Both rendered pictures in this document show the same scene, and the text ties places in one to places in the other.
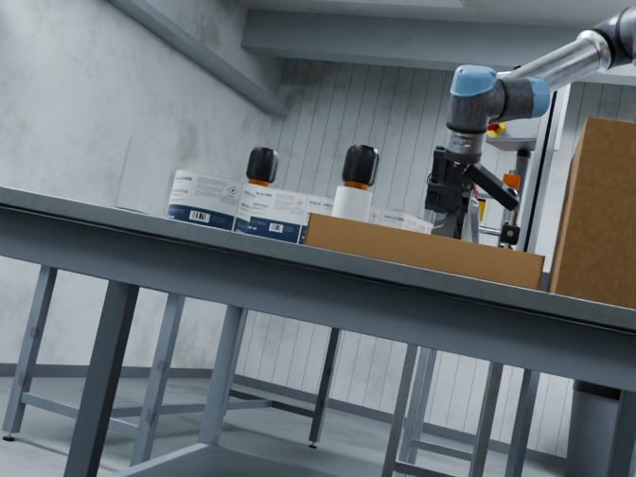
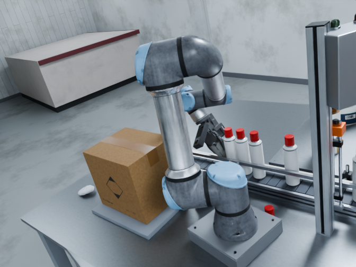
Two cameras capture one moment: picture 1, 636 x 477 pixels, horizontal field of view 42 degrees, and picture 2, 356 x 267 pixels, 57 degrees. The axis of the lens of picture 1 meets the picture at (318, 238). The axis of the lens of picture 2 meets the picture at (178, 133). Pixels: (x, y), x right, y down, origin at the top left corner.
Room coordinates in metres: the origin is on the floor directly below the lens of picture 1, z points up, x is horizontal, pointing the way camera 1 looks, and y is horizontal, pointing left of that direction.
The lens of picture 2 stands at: (2.14, -1.40, 1.67)
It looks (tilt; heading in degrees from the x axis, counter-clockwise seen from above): 24 degrees down; 123
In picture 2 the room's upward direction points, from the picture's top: 14 degrees counter-clockwise
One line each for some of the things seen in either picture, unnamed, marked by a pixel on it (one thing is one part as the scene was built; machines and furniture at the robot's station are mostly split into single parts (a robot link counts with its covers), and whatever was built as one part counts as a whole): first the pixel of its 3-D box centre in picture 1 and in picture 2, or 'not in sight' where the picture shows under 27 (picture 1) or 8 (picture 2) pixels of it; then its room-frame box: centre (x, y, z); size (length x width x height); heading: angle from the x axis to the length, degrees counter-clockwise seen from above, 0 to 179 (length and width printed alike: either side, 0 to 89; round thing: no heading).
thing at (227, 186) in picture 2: not in sight; (226, 185); (1.75, -0.60, 1.05); 0.13 x 0.12 x 0.14; 22
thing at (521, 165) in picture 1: (517, 190); not in sight; (2.16, -0.49, 1.18); 0.04 x 0.04 x 0.21
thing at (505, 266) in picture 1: (429, 264); not in sight; (1.04, -0.14, 0.85); 0.30 x 0.26 x 0.04; 168
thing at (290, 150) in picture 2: not in sight; (291, 160); (1.90, -0.32, 0.98); 0.05 x 0.05 x 0.20
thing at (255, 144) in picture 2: not in sight; (256, 154); (1.76, -0.30, 0.98); 0.05 x 0.05 x 0.20
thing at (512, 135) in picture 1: (526, 111); (353, 62); (2.11, -0.46, 1.38); 0.17 x 0.10 x 0.19; 43
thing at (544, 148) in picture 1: (536, 190); (321, 142); (2.03, -0.51, 1.16); 0.04 x 0.04 x 0.67; 78
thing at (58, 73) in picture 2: not in sight; (74, 65); (-3.40, 3.71, 0.48); 2.55 x 2.06 x 0.96; 157
